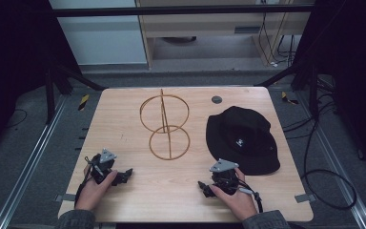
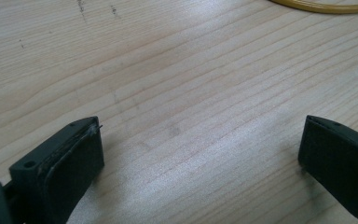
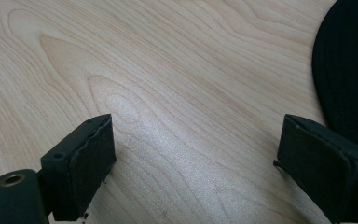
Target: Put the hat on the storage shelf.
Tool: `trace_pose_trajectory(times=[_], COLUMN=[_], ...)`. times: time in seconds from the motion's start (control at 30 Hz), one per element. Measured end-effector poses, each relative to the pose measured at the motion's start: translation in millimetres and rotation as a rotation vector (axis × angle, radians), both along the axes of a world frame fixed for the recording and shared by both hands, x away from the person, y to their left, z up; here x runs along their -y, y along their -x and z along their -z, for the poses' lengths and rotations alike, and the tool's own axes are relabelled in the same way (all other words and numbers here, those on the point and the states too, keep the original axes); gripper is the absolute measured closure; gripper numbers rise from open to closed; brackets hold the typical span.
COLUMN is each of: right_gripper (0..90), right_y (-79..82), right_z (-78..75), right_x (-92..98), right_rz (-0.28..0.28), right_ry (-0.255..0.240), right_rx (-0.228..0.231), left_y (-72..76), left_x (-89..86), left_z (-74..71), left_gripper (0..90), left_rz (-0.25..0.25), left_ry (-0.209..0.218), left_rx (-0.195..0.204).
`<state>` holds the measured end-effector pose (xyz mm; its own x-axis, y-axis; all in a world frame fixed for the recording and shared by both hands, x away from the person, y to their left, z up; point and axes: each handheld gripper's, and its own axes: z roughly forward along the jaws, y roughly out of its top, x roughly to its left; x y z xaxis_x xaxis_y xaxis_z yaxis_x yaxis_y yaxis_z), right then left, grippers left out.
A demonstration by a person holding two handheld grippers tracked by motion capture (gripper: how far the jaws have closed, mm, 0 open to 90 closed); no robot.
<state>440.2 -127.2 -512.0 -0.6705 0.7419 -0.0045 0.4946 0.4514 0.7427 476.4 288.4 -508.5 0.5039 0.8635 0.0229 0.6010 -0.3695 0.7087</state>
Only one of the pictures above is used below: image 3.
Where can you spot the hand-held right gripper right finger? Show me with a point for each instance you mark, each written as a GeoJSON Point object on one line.
{"type": "Point", "coordinates": [323, 168]}

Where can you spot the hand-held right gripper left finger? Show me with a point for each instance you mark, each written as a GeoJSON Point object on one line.
{"type": "Point", "coordinates": [80, 165]}

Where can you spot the black round cloth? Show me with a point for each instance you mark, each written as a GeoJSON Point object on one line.
{"type": "Point", "coordinates": [348, 71]}

